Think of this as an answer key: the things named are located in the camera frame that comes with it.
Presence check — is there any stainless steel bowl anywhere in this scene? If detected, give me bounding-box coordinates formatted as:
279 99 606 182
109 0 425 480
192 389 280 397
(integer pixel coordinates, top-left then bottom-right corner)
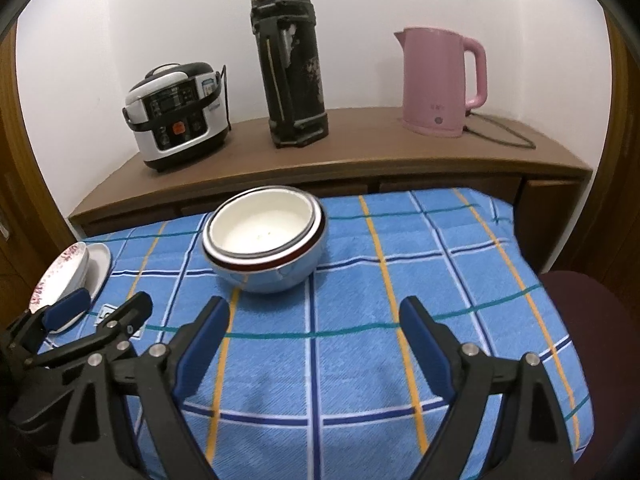
202 195 329 294

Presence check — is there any black kettle power cord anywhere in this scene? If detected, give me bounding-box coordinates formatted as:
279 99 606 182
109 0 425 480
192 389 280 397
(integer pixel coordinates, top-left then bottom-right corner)
462 110 537 150

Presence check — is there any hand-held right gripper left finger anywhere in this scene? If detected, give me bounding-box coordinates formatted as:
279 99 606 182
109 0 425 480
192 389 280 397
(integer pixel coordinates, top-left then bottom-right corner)
52 296 232 480

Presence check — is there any tall black thermos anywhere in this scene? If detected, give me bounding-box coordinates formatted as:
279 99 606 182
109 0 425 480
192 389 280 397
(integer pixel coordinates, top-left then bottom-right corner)
250 0 331 149

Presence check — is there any plain white plate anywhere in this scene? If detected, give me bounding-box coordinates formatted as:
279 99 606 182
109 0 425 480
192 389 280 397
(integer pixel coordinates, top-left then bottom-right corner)
45 243 112 333

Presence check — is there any silver and black pressure cooker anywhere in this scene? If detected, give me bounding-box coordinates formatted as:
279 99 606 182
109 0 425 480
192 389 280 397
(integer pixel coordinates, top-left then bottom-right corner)
122 62 233 172

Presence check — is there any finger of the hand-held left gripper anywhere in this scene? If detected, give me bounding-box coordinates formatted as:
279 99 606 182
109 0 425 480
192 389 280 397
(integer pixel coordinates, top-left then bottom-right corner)
27 291 153 368
7 288 93 356

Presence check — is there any red bowl with pink inside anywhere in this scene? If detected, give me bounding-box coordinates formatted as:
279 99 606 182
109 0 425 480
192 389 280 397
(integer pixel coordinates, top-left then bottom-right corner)
202 187 328 267

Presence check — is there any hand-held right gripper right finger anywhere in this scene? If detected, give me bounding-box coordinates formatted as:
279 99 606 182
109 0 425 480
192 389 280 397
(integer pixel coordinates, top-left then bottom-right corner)
398 296 573 480

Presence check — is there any white plate with pink floral rim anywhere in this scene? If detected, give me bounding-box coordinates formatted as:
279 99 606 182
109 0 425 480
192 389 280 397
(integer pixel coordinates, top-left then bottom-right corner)
30 241 90 311

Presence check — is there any pink electric kettle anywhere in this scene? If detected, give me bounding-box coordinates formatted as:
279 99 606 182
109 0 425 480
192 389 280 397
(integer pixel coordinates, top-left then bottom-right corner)
393 26 488 137

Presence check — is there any dark maroon chair seat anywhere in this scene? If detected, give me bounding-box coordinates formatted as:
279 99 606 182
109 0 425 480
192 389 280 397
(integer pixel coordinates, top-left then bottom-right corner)
540 270 640 480

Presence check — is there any blue bowl with white inside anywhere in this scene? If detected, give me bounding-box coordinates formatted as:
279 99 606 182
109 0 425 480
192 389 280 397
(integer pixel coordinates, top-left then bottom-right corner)
207 187 321 256

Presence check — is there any wooden sideboard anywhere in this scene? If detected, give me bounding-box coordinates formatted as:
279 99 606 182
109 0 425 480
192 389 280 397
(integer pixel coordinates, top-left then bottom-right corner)
67 106 593 271

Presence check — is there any blue plaid tablecloth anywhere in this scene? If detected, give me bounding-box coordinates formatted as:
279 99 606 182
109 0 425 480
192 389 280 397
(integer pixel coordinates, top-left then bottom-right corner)
37 187 596 480

